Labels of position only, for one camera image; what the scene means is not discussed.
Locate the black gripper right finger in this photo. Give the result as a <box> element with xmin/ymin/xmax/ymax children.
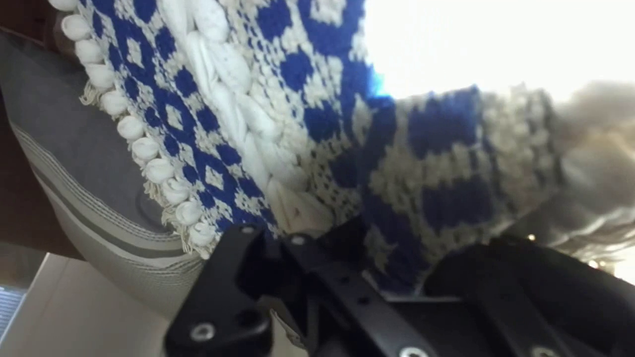
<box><xmin>423</xmin><ymin>235</ymin><xmax>635</xmax><ymax>357</ymax></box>

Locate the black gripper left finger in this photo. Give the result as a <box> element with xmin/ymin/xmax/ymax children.
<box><xmin>163</xmin><ymin>225</ymin><xmax>439</xmax><ymax>357</ymax></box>

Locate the blue white patterned pillow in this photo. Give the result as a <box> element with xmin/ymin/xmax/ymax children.
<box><xmin>48</xmin><ymin>0</ymin><xmax>635</xmax><ymax>296</ymax></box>

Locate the grey striped pillow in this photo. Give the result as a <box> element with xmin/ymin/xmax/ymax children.
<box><xmin>0</xmin><ymin>28</ymin><xmax>215</xmax><ymax>320</ymax></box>

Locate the white striped board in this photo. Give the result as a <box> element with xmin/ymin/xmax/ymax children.
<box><xmin>0</xmin><ymin>241</ymin><xmax>201</xmax><ymax>357</ymax></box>

